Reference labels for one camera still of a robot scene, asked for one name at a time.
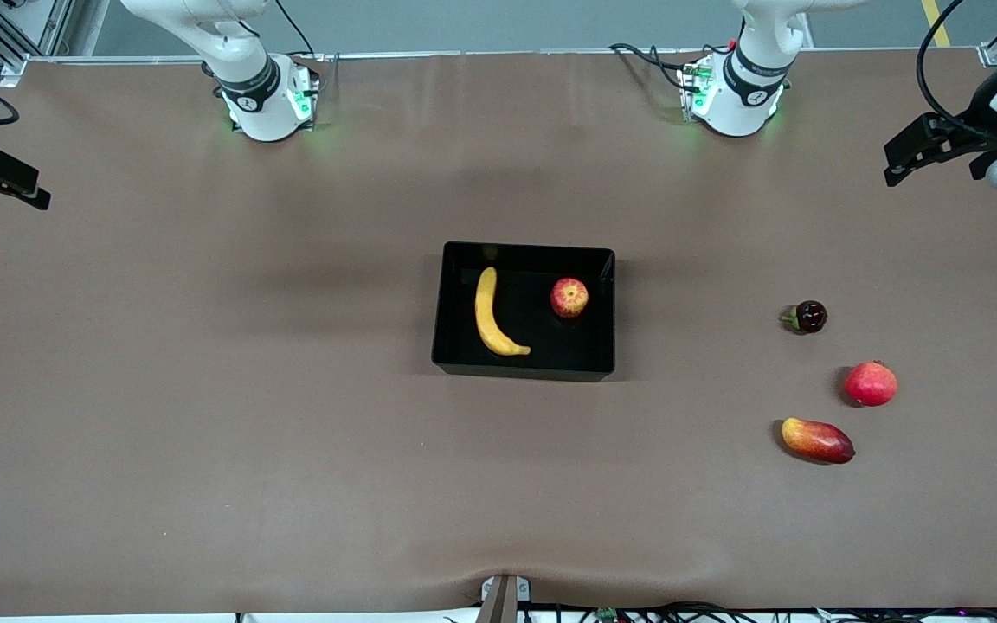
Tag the red yellow apple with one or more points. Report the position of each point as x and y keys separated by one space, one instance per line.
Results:
x=569 y=298

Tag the red pomegranate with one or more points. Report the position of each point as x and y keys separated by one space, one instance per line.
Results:
x=871 y=385

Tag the dark purple mangosteen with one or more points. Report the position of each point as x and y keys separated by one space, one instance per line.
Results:
x=810 y=317

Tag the yellow banana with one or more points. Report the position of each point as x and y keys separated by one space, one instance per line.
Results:
x=485 y=316

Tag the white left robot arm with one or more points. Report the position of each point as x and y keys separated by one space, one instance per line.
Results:
x=745 y=99

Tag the black plastic box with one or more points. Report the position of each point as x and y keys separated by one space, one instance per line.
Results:
x=568 y=346

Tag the brown table mat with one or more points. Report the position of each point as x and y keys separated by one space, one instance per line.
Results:
x=204 y=476

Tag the green terminal connector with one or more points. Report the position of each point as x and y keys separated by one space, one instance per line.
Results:
x=607 y=613

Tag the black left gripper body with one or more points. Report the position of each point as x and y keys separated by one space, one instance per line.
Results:
x=971 y=132

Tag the red yellow mango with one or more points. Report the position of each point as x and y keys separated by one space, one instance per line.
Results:
x=819 y=441

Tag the metal camera stand bracket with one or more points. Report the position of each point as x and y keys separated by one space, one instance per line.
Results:
x=498 y=597

